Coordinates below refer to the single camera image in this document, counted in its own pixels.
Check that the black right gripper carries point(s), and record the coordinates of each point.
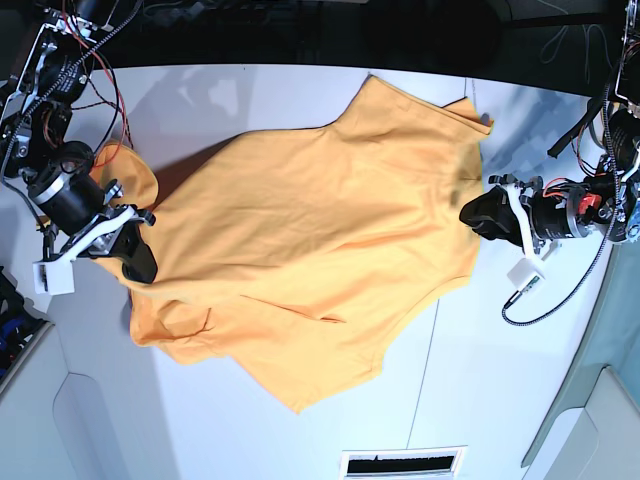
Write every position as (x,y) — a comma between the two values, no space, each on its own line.
(72,200)

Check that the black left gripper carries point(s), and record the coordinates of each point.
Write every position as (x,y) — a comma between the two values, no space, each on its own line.
(562,215)

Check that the orange yellow t-shirt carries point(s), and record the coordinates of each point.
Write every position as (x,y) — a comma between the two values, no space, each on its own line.
(302,254)

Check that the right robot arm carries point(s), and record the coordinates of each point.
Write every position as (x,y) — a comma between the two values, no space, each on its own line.
(38,102)

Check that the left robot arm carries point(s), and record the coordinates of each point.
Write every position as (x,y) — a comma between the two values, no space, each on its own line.
(615,178)

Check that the blue black clutter bin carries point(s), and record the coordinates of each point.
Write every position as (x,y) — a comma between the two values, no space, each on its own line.
(20,329)

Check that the white slotted vent plate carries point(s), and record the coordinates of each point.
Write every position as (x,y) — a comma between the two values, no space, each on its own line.
(407,464)

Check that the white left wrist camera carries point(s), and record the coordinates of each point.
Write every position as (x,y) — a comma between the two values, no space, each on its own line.
(529,273)

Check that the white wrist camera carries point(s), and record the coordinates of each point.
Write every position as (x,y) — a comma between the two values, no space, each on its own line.
(529,273)
(54,273)

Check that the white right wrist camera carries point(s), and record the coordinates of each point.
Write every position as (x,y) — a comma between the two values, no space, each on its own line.
(54,273)

